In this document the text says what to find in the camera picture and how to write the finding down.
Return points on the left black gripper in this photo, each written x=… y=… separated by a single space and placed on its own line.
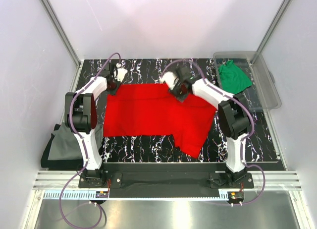
x=113 y=92

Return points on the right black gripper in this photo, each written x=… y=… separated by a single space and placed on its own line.
x=181 y=97

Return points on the red t shirt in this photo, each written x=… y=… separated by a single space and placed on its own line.
x=150 y=109

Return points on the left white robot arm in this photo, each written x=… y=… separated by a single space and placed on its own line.
x=81 y=117

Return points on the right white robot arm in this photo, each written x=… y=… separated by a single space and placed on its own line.
x=235 y=120

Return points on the green t shirt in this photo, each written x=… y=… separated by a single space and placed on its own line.
x=232 y=78

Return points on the grey folded t shirt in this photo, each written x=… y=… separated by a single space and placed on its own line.
x=93 y=142

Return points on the clear plastic bin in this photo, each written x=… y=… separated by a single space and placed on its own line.
x=262 y=94

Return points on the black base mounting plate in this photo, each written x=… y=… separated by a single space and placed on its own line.
x=164 y=180

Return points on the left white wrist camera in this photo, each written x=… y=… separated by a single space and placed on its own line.
x=121 y=73

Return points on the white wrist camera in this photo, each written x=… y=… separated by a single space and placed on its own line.
x=121 y=73
x=170 y=79

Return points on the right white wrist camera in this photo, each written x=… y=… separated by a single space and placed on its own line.
x=170 y=79

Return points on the aluminium frame rail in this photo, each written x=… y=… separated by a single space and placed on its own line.
x=65 y=185

